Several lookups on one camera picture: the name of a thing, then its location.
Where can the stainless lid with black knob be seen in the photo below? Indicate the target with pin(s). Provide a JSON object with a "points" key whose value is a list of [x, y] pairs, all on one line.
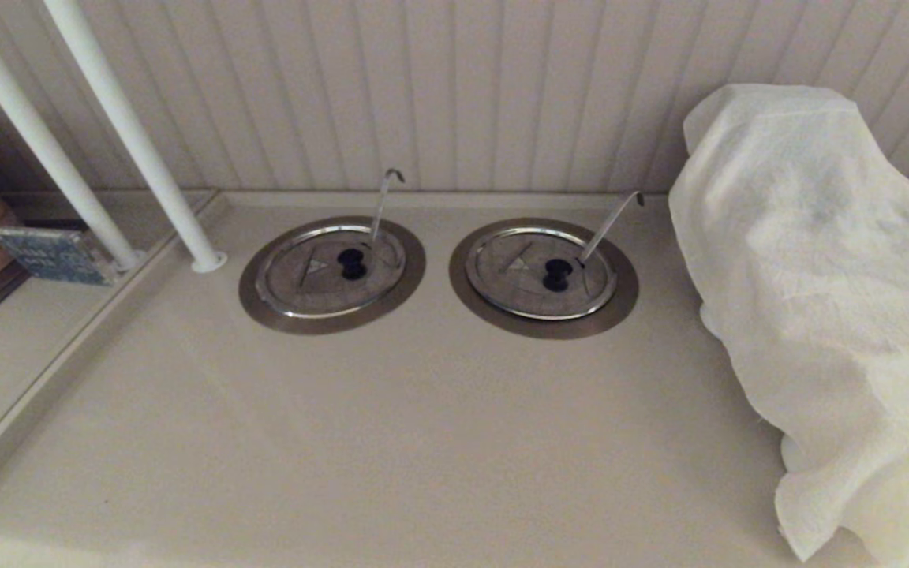
{"points": [[514, 276], [304, 272]]}

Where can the right round metal lid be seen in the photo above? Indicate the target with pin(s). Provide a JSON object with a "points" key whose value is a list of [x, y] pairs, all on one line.
{"points": [[628, 296]]}

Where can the round metal lid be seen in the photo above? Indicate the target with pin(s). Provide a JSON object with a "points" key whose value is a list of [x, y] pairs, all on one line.
{"points": [[253, 296], [628, 296]]}

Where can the left round metal lid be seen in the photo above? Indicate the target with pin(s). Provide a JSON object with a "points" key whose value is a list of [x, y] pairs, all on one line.
{"points": [[253, 296]]}

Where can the white pole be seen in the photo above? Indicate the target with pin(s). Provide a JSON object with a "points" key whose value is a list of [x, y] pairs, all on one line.
{"points": [[135, 134], [36, 130]]}

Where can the white cloth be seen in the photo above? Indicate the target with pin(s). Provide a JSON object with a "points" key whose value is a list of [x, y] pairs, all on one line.
{"points": [[817, 300]]}

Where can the small blue sign card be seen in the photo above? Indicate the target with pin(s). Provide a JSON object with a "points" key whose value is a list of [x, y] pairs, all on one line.
{"points": [[56, 254]]}

